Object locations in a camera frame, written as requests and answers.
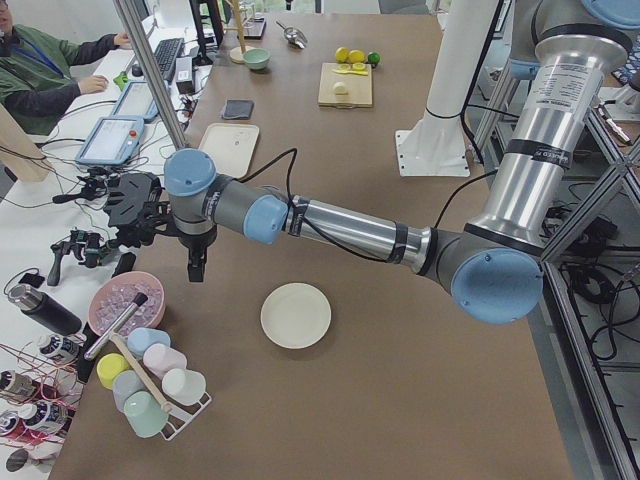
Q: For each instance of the mint green cup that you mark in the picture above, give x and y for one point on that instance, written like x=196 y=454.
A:
x=144 y=414

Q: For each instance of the green bowl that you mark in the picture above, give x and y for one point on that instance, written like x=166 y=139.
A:
x=256 y=59

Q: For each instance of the yellow cup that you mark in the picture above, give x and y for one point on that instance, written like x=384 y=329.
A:
x=109 y=367

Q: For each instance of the whole yellow lemon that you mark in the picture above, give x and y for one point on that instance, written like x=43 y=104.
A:
x=356 y=56
x=342 y=55

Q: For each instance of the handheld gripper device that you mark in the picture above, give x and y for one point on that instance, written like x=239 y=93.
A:
x=87 y=248

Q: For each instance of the black plastic gripper mount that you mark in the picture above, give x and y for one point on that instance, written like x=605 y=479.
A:
x=135 y=208

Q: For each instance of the grey folded cloth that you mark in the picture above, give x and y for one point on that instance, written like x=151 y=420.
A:
x=237 y=109

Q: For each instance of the wooden cutting board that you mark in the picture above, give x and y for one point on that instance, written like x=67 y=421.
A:
x=360 y=88

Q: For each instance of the pink bowl with ice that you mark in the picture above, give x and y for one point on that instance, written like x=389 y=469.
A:
x=115 y=295

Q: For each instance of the green lime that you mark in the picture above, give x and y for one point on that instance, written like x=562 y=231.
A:
x=373 y=58

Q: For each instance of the white cup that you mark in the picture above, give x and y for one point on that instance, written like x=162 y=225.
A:
x=184 y=386

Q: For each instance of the metal scoop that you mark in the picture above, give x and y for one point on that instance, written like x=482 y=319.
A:
x=294 y=36

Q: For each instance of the aluminium frame post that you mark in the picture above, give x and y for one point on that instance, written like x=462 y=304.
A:
x=133 y=25

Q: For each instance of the cream rabbit tray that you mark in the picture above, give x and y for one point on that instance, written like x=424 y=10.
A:
x=230 y=146

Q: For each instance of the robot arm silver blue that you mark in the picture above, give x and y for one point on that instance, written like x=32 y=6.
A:
x=490 y=268

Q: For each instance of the far teach pendant tablet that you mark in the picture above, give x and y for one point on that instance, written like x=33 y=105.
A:
x=136 y=100

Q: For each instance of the wooden mug tree stand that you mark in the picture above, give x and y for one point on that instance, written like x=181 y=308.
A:
x=238 y=20

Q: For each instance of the grey cup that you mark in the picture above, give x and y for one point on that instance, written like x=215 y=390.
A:
x=124 y=385

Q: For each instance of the white wire cup rack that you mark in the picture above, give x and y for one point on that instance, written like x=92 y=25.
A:
x=179 y=418

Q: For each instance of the near teach pendant tablet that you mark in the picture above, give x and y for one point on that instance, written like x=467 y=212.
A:
x=112 y=141

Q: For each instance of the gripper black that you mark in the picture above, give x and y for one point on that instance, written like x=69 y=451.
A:
x=193 y=242

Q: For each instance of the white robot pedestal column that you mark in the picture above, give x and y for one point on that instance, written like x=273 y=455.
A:
x=436 y=146

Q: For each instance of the teach pendant tablet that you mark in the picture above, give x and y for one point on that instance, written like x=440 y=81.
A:
x=136 y=100
x=112 y=141

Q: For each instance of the black keyboard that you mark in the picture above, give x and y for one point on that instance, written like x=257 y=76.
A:
x=166 y=53

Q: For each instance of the black thermos bottle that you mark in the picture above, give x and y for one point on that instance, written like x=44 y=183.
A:
x=44 y=309

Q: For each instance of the pink cup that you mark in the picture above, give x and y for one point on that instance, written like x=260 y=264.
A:
x=159 y=359

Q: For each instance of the person in green vest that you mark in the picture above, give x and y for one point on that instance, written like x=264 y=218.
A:
x=37 y=86

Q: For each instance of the metal muddler black tip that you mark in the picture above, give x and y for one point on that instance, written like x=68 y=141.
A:
x=139 y=300

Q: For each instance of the round cream plate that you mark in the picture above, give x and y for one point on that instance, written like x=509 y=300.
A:
x=295 y=315

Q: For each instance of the blue cup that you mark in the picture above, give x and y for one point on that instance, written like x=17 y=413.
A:
x=140 y=339

